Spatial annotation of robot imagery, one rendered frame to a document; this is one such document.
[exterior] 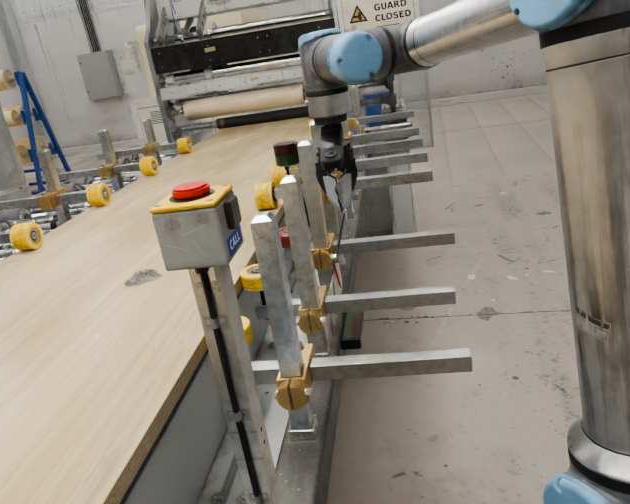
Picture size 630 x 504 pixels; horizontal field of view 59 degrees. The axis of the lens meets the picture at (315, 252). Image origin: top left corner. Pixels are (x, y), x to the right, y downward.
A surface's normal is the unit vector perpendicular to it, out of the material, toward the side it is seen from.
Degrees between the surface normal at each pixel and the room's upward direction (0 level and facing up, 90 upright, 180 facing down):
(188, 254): 90
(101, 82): 90
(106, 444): 0
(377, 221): 90
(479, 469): 0
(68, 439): 0
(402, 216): 90
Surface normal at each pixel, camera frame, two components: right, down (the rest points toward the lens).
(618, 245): -0.48, 0.29
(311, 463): -0.15, -0.92
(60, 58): -0.18, 0.37
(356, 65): 0.30, 0.30
